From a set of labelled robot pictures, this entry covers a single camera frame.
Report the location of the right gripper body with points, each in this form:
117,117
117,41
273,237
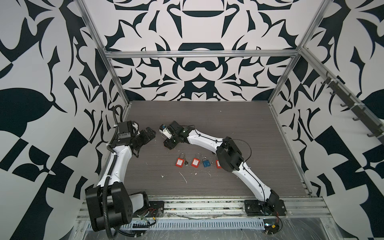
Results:
170,143

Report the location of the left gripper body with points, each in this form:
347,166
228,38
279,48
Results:
142,138

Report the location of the red padlock long shackle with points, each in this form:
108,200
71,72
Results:
196,160

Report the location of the blue padlock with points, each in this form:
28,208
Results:
206,162

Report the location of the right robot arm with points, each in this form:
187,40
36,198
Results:
230,158

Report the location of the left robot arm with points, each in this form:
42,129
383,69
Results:
109,204

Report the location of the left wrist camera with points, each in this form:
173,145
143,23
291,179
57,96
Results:
135,127

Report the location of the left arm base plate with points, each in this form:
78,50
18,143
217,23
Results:
151,209

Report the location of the white cable duct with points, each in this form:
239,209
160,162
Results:
203,224

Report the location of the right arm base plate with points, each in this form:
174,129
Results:
255,208

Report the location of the wall hook rack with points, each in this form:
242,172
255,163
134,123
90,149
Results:
361,111

